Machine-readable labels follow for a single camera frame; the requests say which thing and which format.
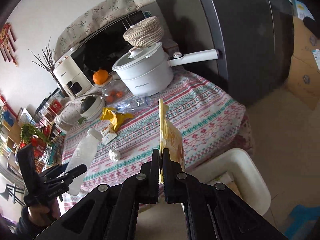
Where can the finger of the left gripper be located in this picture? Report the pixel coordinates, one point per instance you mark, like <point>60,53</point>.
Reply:
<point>53,172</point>
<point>67,177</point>

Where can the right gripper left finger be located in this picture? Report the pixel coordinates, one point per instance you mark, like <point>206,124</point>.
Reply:
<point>150,185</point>

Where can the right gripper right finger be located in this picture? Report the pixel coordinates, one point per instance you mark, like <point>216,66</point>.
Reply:
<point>174,190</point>

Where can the white plastic bottle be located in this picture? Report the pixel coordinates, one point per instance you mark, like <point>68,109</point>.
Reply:
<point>83,155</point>

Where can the yellow orange snack bag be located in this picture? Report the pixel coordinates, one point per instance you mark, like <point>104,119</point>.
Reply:
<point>170,136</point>

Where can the small white torn wrapper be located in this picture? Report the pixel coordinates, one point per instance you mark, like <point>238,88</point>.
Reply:
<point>108,134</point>

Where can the yellow snack wrapper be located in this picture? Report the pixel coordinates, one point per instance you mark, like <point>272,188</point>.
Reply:
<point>114,117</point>

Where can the white tissue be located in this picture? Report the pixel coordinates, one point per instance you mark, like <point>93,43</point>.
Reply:
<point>114,155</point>

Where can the clear plastic water bottle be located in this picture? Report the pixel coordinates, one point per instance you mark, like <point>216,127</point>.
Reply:
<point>132,104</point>

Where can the white plastic trash bin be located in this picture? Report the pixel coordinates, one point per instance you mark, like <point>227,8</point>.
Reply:
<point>247,177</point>

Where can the person left hand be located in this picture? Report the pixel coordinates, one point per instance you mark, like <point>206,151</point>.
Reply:
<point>41,215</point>

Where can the patterned tablecloth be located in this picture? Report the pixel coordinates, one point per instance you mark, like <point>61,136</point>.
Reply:
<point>195,118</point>

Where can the dotted white cloth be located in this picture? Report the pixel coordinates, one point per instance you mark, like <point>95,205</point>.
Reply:
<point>69,114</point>

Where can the red tea tin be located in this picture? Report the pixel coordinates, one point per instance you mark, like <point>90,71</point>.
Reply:
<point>55,106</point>

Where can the white bowl stack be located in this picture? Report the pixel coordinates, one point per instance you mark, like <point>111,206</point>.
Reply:
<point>95,110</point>

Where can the dark green squash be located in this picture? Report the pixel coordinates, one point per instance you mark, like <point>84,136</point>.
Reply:
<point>87,103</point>

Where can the glass teapot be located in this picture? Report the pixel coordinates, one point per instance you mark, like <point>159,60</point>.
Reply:
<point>114,91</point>

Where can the cream air fryer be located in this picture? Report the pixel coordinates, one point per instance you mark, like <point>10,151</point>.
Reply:
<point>71,78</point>

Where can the orange tangerine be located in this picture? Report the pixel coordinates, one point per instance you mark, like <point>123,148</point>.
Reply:
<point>100,77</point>

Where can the white electric pot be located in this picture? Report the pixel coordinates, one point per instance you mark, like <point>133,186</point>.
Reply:
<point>149,70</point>

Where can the dried twig vase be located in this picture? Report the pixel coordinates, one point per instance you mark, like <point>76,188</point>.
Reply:
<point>45,60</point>

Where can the black microwave oven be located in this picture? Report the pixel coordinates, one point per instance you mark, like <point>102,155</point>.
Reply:
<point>105,46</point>

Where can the blue plastic stool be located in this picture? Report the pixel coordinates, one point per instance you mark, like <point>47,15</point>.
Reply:
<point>302,223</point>

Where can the woven straw basket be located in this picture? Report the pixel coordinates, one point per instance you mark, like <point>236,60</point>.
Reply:
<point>144,33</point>

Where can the lower cardboard box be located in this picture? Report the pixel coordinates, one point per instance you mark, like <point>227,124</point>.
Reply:
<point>303,82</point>

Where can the cardboard box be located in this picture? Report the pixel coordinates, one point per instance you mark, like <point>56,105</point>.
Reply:
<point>306,45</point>
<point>303,82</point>

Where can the dark grey refrigerator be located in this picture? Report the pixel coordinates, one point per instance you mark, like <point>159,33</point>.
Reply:
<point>253,38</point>

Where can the floral microwave cover cloth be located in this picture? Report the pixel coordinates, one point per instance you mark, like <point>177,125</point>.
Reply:
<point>92,20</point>

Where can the upper cardboard box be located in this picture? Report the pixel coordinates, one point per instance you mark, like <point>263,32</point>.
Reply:
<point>306,45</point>

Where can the black cap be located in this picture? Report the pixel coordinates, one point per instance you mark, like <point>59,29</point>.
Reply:
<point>312,26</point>

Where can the blue yellow product box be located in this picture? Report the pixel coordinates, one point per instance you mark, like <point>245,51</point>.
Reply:
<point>300,10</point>

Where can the wire storage rack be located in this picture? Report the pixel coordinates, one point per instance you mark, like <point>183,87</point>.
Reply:
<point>39,130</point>

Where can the red wall ornament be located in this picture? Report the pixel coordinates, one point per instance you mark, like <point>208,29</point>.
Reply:
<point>7,40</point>

